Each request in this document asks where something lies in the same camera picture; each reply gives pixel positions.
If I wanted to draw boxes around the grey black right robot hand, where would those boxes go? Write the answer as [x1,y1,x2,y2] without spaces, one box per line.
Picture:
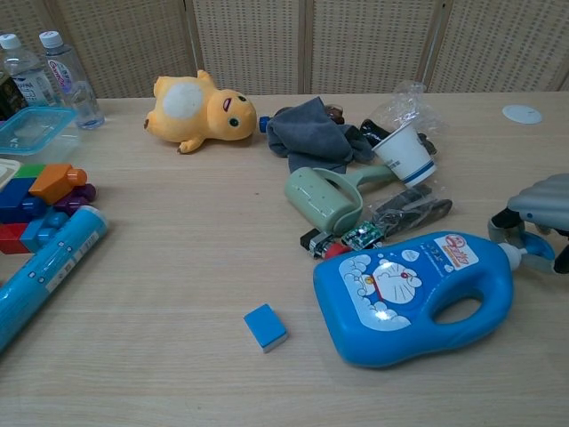
[486,173,569,275]

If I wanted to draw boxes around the blue detergent bottle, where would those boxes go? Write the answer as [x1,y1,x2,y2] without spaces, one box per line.
[313,230,557,369]

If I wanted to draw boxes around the white round table grommet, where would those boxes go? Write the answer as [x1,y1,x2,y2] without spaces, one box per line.
[501,104,543,125]

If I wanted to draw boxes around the small dark wrapped object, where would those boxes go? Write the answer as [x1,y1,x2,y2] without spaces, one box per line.
[417,133,440,157]

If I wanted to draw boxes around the clear bag with black parts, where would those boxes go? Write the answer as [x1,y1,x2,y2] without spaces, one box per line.
[368,184,453,237]

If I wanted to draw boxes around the white paper cup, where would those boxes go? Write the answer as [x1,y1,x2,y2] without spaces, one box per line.
[371,125,438,188]

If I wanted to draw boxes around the clear plastic bag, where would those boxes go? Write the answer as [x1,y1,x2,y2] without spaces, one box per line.
[368,81,442,134]

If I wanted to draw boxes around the black glossy object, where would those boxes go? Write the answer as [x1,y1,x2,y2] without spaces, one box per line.
[359,118,393,146]

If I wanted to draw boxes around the green circuit board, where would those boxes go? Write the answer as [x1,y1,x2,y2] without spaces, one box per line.
[341,221,386,251]

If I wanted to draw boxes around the green lint roller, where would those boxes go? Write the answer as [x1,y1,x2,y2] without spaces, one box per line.
[284,164,401,235]

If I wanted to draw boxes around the beige woven folding screen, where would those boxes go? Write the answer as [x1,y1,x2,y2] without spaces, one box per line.
[0,0,569,99]

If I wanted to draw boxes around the grey cloth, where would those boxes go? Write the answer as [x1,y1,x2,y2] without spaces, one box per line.
[266,95,374,175]

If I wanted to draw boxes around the small blue white block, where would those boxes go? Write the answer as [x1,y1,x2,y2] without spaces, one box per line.
[243,303,289,354]

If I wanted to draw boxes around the yellow plush toy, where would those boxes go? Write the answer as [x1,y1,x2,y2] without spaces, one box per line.
[144,69,259,156]

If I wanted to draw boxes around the purple toy block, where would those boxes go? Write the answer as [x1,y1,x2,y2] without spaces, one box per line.
[53,183,97,217]

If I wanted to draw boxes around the orange toy block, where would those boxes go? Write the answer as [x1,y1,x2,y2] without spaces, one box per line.
[28,163,88,205]

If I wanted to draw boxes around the clear water bottle pink label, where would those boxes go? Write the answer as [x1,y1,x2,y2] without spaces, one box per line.
[38,30,84,108]

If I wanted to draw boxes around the light blue toy block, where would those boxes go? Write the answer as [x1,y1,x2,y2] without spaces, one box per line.
[20,212,70,254]

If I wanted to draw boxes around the blue cylindrical roll package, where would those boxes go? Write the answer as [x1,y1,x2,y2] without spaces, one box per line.
[0,206,109,355]

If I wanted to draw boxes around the clear container with blue lid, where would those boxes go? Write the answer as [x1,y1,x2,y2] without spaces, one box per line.
[0,106,81,157]

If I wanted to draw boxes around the green toy block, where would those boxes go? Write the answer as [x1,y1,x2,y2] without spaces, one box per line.
[12,163,46,180]

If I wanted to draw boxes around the dark blue toy block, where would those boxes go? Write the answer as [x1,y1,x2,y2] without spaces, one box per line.
[0,177,48,224]

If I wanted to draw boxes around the red toy block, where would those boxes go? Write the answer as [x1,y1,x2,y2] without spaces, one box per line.
[0,222,33,254]

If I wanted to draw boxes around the clear water bottle blue label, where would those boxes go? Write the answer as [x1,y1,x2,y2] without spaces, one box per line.
[0,34,55,109]

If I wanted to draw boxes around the cream plastic tray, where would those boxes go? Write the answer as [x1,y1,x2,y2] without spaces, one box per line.
[0,158,21,196]

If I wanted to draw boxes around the dark green labelled bottle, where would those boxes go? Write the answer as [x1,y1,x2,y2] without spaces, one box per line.
[0,73,28,121]

